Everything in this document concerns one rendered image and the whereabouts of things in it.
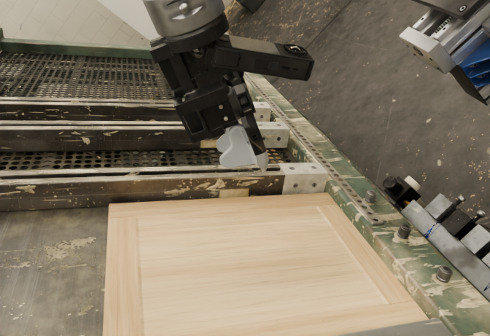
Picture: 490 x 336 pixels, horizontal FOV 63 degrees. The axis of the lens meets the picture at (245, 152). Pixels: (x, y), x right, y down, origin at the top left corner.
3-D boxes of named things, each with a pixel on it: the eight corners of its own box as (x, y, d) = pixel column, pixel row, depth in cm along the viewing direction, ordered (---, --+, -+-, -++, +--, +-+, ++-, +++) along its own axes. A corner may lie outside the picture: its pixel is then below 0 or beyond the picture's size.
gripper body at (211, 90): (190, 118, 52) (149, 32, 45) (252, 94, 52) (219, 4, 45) (195, 150, 46) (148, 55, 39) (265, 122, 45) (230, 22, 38)
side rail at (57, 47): (219, 72, 229) (221, 53, 224) (3, 63, 198) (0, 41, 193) (216, 68, 236) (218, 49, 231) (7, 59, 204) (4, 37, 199)
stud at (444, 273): (450, 283, 77) (456, 272, 76) (440, 284, 77) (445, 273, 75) (442, 274, 79) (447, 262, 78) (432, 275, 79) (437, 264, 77)
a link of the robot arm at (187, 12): (208, -37, 42) (217, -23, 35) (222, 5, 45) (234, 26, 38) (142, -10, 42) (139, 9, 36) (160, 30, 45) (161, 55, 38)
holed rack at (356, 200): (383, 224, 93) (383, 222, 92) (372, 225, 92) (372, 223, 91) (226, 50, 232) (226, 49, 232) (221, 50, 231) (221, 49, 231)
